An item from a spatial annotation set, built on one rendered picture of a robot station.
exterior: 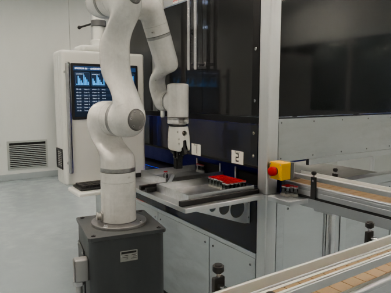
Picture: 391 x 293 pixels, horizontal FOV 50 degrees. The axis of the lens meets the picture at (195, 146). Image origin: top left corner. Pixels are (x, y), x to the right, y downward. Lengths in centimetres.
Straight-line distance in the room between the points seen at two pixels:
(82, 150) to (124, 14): 121
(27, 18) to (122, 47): 573
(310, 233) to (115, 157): 106
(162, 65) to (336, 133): 95
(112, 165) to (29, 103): 564
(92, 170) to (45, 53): 477
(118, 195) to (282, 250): 86
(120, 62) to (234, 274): 118
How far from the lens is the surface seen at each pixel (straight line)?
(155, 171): 222
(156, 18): 153
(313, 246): 211
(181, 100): 159
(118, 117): 134
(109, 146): 143
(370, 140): 233
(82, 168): 244
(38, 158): 706
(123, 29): 140
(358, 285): 92
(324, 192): 173
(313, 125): 196
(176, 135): 161
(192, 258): 238
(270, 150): 178
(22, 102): 697
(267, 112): 176
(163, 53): 154
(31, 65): 701
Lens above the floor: 130
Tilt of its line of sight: 7 degrees down
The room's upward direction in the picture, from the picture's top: straight up
